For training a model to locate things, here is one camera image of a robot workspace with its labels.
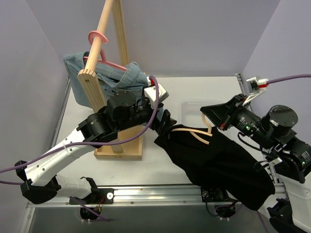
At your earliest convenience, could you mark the beige plastic hanger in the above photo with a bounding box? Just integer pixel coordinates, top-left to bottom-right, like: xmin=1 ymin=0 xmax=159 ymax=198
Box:
xmin=171 ymin=113 xmax=213 ymax=145

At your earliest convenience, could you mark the black skirt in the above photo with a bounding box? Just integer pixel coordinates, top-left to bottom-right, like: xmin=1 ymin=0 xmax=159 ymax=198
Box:
xmin=154 ymin=124 xmax=276 ymax=211

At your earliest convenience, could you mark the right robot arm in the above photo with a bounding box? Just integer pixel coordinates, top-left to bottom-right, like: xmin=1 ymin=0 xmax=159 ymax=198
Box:
xmin=200 ymin=94 xmax=311 ymax=233

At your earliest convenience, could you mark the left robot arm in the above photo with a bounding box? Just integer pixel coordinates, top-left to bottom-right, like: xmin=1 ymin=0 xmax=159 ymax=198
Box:
xmin=16 ymin=91 xmax=176 ymax=204

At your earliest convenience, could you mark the pink plastic hanger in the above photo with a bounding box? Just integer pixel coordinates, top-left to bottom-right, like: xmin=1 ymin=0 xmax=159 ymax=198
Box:
xmin=88 ymin=31 xmax=127 ymax=71

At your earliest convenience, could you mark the white perforated plastic basket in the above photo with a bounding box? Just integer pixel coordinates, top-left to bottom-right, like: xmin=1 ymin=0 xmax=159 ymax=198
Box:
xmin=180 ymin=99 xmax=223 ymax=128

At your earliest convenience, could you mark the wooden clothes rack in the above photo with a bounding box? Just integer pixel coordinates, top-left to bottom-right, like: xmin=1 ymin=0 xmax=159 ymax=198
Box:
xmin=77 ymin=0 xmax=143 ymax=161

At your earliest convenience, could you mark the light blue denim shirt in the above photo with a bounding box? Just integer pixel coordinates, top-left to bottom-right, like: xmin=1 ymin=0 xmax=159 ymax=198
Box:
xmin=63 ymin=51 xmax=149 ymax=108

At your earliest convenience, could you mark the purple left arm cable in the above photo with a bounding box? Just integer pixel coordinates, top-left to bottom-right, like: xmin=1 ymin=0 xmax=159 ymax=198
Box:
xmin=0 ymin=75 xmax=161 ymax=221

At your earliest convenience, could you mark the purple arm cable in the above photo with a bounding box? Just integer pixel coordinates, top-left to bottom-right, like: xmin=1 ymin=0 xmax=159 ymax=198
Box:
xmin=266 ymin=74 xmax=311 ymax=84
xmin=0 ymin=75 xmax=161 ymax=221

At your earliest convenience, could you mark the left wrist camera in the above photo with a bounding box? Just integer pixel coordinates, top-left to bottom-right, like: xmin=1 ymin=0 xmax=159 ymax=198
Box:
xmin=143 ymin=78 xmax=170 ymax=107

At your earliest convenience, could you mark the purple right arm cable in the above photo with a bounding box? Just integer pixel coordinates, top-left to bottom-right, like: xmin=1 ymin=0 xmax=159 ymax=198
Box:
xmin=266 ymin=74 xmax=311 ymax=84

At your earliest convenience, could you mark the aluminium front rail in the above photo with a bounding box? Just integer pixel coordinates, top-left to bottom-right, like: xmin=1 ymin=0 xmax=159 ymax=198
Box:
xmin=26 ymin=183 xmax=288 ymax=208

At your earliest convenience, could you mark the aluminium rail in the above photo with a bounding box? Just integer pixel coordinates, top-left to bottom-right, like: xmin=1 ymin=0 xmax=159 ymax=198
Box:
xmin=238 ymin=74 xmax=283 ymax=185
xmin=26 ymin=183 xmax=288 ymax=208

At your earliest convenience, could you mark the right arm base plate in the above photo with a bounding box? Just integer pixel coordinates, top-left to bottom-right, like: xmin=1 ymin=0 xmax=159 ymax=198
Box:
xmin=200 ymin=186 xmax=243 ymax=219

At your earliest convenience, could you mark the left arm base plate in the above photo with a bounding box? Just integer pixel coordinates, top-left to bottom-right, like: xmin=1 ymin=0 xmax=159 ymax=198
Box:
xmin=69 ymin=188 xmax=115 ymax=219

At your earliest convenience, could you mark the aluminium right side rail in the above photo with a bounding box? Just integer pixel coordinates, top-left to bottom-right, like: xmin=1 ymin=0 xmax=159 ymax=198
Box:
xmin=238 ymin=74 xmax=283 ymax=185

